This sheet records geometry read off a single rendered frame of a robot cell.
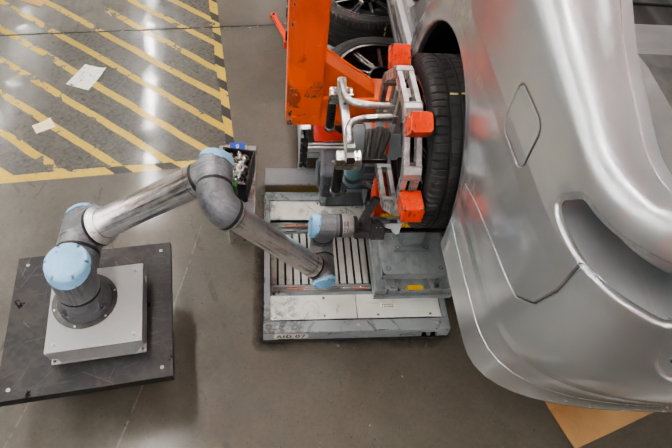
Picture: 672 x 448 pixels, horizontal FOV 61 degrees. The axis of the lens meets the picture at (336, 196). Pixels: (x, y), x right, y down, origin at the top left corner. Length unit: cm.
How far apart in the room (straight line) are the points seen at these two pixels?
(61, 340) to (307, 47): 144
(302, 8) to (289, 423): 164
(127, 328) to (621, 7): 184
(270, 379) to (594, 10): 186
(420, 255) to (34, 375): 161
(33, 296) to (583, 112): 207
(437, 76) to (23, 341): 177
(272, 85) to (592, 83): 268
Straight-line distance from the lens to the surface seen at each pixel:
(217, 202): 181
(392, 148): 212
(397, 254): 263
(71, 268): 211
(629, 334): 136
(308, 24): 235
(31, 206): 324
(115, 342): 224
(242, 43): 406
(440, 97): 193
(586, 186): 120
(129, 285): 234
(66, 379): 234
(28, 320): 250
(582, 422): 278
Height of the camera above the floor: 236
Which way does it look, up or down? 50 degrees down
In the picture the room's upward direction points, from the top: 8 degrees clockwise
